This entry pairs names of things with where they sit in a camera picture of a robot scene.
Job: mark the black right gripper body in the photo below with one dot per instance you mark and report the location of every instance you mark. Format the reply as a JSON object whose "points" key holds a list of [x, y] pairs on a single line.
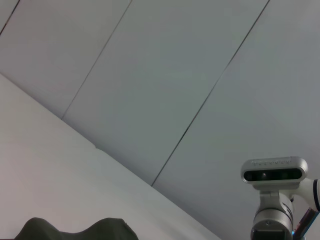
{"points": [[268, 233]]}

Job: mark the dark green printed t-shirt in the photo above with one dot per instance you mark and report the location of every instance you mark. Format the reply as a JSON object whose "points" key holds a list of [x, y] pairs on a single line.
{"points": [[75, 230]]}

